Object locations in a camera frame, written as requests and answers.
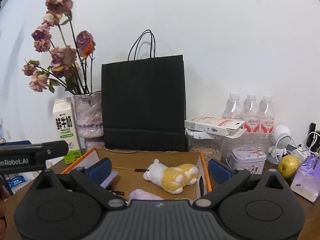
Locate black paper shopping bag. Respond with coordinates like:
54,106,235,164
101,29,187,152

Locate yellow green apple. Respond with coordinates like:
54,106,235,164
278,155,300,179

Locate small white desk fan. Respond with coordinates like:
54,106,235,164
267,125,291,165

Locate white yellow plush sheep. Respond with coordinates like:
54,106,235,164
143,159,199,194

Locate clear container of seeds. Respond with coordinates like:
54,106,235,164
185,128,223,164

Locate white green milk carton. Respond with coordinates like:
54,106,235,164
53,98,82,164

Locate right plastic water bottle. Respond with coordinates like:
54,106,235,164
258,95,275,133

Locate middle plastic water bottle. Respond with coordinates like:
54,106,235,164
241,94,260,133

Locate person's left hand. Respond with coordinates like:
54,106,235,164
0,199,7,240

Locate white flat cardboard box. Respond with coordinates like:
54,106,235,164
184,115,247,139

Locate white charger cables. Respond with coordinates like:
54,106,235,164
285,130,320,159

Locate purple tissue pack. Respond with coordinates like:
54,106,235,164
290,157,320,203

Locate dried pink flower bouquet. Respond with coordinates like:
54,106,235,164
22,0,96,95

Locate white floral tin box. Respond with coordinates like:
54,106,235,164
226,147,267,174

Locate plastic water bottle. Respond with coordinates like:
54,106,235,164
241,94,260,133
258,95,275,133
222,93,242,120

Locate orange cardboard tray box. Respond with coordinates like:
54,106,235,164
60,147,212,201

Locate purple mottled ceramic vase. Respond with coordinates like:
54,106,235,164
74,91,105,151

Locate left plastic water bottle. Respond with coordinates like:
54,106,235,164
222,93,242,120

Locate purple fluffy scrunchie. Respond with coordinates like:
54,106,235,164
129,189,163,201

